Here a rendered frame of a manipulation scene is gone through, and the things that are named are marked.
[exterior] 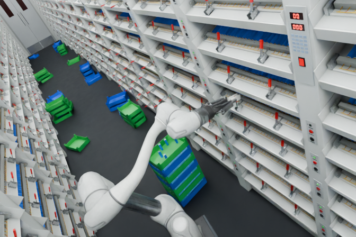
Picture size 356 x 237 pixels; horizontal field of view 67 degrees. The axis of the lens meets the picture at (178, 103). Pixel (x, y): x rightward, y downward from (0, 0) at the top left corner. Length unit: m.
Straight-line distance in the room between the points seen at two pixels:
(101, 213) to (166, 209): 0.56
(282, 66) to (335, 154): 0.42
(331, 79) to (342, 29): 0.19
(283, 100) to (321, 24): 0.43
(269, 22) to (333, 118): 0.42
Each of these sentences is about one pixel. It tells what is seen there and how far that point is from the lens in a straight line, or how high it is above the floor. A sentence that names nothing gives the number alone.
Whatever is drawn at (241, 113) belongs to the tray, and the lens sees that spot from 1.52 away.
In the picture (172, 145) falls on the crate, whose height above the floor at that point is 0.48.
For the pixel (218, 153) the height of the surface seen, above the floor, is 0.18.
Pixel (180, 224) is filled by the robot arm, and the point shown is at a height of 0.50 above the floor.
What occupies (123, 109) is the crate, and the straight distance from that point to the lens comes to 3.65.
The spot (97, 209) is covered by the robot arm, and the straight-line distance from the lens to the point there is 1.35.
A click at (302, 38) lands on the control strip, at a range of 0.94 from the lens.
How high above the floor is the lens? 1.89
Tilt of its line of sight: 32 degrees down
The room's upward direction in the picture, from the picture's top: 25 degrees counter-clockwise
